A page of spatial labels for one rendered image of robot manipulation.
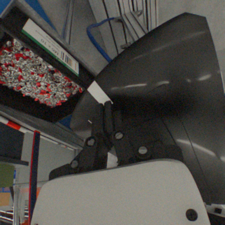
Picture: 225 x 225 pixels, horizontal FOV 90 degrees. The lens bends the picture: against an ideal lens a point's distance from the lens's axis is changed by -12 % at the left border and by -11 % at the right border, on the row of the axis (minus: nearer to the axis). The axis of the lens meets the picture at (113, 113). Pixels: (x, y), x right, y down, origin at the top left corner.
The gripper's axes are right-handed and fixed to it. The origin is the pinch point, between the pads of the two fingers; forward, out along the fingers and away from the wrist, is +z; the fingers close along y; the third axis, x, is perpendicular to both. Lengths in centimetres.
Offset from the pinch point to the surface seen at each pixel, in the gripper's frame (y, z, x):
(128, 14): 18, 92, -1
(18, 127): -30.4, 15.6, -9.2
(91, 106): -2.1, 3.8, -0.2
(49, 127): -28.8, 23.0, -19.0
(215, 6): 96, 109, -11
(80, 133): -7.0, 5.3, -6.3
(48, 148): -84, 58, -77
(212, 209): 11.7, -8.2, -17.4
